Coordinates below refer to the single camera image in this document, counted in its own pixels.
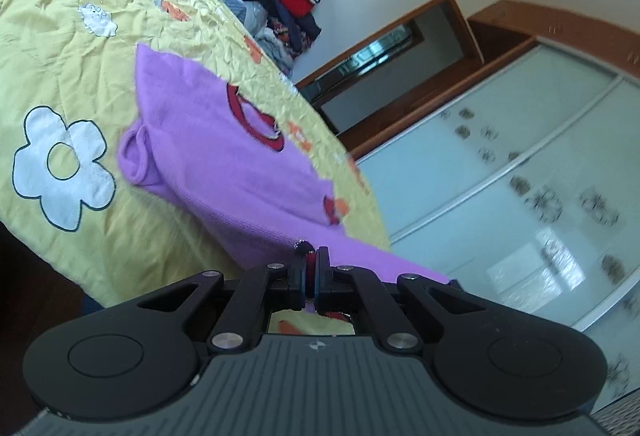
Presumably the purple knit sweater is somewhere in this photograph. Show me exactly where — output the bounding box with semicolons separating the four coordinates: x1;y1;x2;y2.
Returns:
117;44;448;283

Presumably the wooden door frame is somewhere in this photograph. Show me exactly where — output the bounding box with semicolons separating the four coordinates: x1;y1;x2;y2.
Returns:
297;0;537;159

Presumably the frosted glass sliding wardrobe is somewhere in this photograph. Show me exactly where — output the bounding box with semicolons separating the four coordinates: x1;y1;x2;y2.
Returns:
358;46;639;406

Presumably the yellow floral bedspread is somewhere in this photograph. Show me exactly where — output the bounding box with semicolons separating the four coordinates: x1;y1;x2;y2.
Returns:
1;0;390;307

